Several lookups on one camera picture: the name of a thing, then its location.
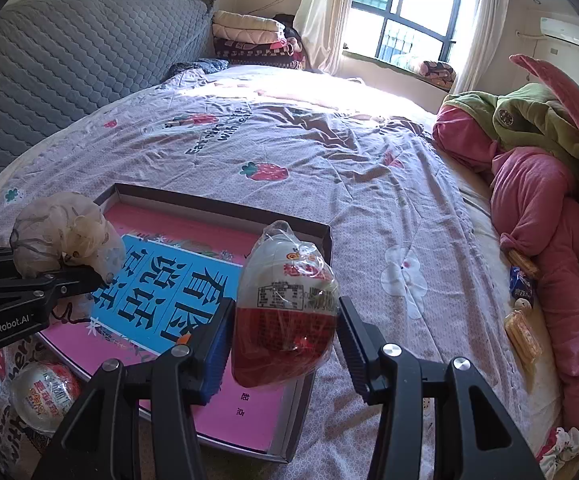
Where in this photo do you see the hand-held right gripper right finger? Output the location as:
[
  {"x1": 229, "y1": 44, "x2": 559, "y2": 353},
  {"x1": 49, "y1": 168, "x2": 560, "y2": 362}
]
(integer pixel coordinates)
[{"x1": 337, "y1": 297, "x2": 545, "y2": 480}]

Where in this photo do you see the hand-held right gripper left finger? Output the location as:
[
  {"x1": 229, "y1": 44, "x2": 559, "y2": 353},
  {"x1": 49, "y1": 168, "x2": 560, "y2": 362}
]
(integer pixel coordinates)
[{"x1": 32, "y1": 297, "x2": 238, "y2": 480}]

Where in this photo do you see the white drawstring mesh bag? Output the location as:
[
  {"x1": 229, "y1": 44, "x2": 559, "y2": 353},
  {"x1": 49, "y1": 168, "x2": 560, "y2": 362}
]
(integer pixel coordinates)
[{"x1": 10, "y1": 191, "x2": 126, "y2": 326}]

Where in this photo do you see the red toy egg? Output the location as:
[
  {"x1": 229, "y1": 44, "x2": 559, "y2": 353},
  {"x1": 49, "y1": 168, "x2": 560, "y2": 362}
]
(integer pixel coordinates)
[{"x1": 232, "y1": 220, "x2": 340, "y2": 387}]

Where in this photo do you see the blue toy egg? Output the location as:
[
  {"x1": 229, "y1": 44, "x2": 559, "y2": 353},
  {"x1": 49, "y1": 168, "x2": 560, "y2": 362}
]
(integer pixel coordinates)
[{"x1": 10, "y1": 360, "x2": 81, "y2": 433}]

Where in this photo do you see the pink box tray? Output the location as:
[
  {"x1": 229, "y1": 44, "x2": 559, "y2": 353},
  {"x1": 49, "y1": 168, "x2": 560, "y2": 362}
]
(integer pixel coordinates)
[{"x1": 34, "y1": 183, "x2": 333, "y2": 463}]

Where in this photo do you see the pink book with blue label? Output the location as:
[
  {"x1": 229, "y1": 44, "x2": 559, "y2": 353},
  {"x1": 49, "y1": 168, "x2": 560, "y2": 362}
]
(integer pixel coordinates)
[{"x1": 40, "y1": 205, "x2": 297, "y2": 453}]

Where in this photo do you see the yellow biscuit packet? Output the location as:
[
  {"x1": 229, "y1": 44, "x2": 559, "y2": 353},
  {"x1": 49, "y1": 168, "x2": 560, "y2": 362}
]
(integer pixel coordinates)
[{"x1": 504, "y1": 309, "x2": 543, "y2": 361}]

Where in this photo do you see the blue snack packet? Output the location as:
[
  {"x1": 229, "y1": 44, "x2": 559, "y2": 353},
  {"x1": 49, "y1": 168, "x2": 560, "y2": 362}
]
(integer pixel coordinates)
[{"x1": 509, "y1": 266, "x2": 535, "y2": 307}]

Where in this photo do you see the orange biscuit packet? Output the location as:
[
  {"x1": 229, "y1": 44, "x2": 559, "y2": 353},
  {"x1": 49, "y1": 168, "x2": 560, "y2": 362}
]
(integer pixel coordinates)
[{"x1": 508, "y1": 249, "x2": 537, "y2": 277}]

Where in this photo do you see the grey quilted headboard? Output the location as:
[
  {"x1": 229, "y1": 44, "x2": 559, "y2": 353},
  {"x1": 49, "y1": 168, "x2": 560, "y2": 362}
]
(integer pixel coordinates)
[{"x1": 0, "y1": 0, "x2": 215, "y2": 206}]

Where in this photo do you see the floral scrunched cloth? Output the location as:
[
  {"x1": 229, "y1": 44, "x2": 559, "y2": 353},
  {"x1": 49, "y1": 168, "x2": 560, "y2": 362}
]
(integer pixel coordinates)
[{"x1": 537, "y1": 427, "x2": 579, "y2": 478}]

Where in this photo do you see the pink blanket pile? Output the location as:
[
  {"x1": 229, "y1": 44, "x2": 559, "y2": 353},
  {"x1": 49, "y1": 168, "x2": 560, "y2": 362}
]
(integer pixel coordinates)
[{"x1": 432, "y1": 105, "x2": 579, "y2": 436}]

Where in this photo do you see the dark blue cloth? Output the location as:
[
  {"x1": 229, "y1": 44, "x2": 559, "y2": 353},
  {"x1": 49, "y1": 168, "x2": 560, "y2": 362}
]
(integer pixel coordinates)
[{"x1": 170, "y1": 58, "x2": 230, "y2": 77}]

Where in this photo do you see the floral cushion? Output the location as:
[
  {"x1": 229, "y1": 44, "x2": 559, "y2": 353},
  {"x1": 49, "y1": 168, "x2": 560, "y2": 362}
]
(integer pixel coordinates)
[{"x1": 419, "y1": 60, "x2": 456, "y2": 86}]

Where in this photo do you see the green blanket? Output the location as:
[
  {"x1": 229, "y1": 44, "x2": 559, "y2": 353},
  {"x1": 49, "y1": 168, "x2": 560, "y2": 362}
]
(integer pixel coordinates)
[{"x1": 442, "y1": 82, "x2": 579, "y2": 231}]

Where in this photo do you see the stack of folded blankets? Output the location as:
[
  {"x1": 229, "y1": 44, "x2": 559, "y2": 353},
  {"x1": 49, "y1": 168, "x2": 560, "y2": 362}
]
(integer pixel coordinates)
[{"x1": 212, "y1": 10, "x2": 305, "y2": 71}]

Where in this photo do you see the pink cushion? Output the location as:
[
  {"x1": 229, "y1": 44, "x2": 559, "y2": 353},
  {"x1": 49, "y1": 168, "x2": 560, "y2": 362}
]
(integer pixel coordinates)
[{"x1": 509, "y1": 54, "x2": 579, "y2": 211}]

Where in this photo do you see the cream curtain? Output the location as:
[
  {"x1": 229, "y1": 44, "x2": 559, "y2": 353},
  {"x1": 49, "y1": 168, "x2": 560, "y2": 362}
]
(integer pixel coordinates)
[
  {"x1": 293, "y1": 0, "x2": 365, "y2": 76},
  {"x1": 452, "y1": 0, "x2": 513, "y2": 96}
]

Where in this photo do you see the window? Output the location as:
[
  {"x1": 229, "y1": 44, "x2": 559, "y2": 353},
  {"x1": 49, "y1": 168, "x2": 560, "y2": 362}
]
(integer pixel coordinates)
[{"x1": 352, "y1": 0, "x2": 470, "y2": 63}]

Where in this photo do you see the white air conditioner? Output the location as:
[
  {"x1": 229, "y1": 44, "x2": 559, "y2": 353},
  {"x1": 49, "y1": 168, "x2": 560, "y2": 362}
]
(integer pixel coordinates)
[{"x1": 539, "y1": 16, "x2": 579, "y2": 50}]

